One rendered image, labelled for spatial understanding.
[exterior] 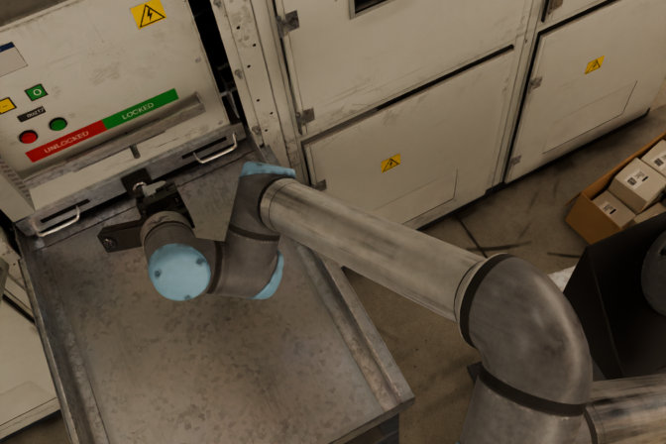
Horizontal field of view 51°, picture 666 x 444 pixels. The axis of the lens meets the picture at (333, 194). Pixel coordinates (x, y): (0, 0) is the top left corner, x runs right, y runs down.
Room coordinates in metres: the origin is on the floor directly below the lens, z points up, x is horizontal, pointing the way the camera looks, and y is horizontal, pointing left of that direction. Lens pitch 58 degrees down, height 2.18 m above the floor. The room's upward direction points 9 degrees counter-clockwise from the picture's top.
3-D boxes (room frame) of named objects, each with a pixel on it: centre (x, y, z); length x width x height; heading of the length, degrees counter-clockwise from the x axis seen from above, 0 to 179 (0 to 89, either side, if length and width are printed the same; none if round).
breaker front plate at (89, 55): (0.91, 0.44, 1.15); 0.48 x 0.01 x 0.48; 110
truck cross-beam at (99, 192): (0.93, 0.44, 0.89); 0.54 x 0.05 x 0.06; 110
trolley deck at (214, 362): (0.56, 0.31, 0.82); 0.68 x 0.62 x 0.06; 20
